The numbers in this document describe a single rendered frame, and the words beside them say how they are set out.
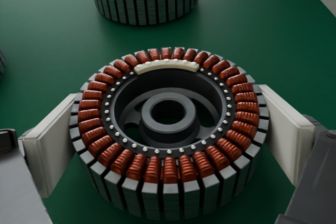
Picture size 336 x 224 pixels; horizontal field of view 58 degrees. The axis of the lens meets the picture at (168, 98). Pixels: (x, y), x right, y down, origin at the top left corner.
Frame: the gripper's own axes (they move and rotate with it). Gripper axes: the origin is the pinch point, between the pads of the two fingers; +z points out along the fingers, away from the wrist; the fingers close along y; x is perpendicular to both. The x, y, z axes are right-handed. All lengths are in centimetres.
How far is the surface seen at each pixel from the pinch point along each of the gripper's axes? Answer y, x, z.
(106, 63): -5.2, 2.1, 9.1
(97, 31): -6.6, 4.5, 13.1
